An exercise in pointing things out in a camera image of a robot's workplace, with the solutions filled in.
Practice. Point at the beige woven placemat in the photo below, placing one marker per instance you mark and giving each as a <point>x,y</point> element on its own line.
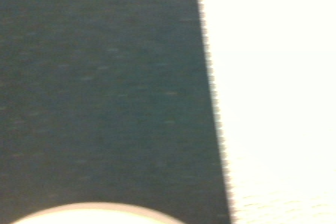
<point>271,61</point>

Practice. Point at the round wooden coaster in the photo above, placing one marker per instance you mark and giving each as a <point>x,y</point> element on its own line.
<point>97,213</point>

